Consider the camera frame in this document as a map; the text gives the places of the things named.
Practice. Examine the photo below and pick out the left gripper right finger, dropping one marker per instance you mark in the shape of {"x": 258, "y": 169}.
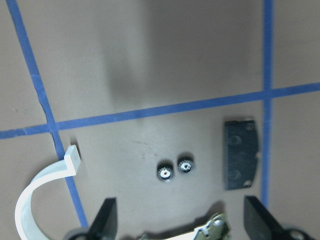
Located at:
{"x": 259, "y": 224}

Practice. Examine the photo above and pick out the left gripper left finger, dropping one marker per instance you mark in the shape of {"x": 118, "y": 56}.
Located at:
{"x": 105, "y": 224}

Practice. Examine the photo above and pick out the small black bearing gear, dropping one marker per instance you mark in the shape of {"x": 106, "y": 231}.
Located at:
{"x": 165, "y": 171}

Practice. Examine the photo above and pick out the green brake shoe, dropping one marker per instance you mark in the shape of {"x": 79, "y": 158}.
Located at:
{"x": 216, "y": 228}

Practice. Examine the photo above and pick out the black brake pad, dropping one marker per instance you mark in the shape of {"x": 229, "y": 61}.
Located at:
{"x": 241, "y": 146}

